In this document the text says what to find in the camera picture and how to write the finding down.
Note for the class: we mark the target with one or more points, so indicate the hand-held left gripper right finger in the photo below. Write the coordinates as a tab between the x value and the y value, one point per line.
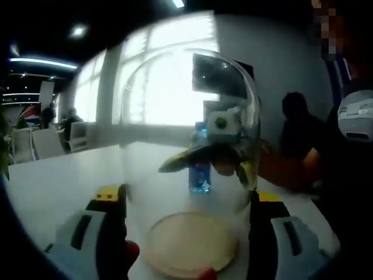
279	251

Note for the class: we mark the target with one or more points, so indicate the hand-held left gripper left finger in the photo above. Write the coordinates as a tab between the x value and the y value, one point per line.
87	248

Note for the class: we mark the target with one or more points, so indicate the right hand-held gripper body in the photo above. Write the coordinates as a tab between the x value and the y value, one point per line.
225	125

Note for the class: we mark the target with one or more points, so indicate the blue Mizone drink bottle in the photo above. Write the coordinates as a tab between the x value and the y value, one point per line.
199	181

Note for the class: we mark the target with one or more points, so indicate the clear glass dome cover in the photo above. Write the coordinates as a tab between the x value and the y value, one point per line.
163	116

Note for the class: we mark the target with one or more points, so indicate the person's right hand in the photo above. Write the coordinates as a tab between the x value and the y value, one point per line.
224	168

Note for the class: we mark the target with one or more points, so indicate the person's left hand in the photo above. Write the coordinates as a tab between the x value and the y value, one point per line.
132	251

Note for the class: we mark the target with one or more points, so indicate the small dark screen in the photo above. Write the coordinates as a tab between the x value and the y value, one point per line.
210	109

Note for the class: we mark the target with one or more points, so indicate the white window blinds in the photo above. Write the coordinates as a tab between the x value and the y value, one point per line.
163	73

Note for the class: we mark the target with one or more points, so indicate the round wooden base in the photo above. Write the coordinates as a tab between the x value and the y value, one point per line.
189	245

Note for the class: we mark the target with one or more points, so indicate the person's dark clothing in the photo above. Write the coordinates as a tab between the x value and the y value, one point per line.
355	189

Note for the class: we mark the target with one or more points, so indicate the white office chair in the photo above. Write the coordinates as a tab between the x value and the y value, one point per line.
43	146
78	135

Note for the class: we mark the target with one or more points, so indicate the white grey chest device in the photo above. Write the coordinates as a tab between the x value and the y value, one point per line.
357	116

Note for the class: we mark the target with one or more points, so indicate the long ceiling light strip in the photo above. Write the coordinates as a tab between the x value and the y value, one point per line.
178	3
43	63

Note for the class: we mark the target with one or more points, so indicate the green potted plant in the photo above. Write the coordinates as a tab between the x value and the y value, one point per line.
4	146

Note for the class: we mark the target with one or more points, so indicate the blue red striped poster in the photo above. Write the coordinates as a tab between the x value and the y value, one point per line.
29	115

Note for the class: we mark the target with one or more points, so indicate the square ceiling spotlight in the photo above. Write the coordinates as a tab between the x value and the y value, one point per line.
78	31

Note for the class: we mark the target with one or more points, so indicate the large black wall monitor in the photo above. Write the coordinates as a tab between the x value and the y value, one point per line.
221	76

